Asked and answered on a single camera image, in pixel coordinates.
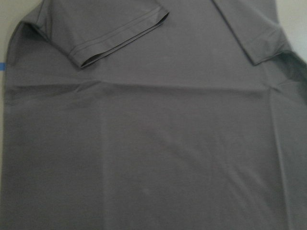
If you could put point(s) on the dark grey t-shirt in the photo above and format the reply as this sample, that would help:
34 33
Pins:
154 115

